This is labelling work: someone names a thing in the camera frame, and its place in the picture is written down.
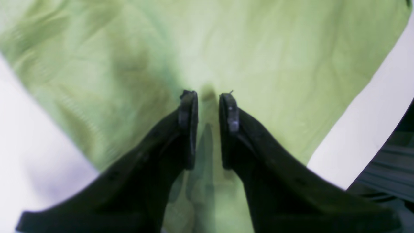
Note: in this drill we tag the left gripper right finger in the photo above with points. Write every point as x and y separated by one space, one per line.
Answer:
284 196

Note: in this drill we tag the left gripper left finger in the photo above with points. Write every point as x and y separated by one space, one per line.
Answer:
131 195

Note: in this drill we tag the green t-shirt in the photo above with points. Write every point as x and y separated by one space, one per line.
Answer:
106 71

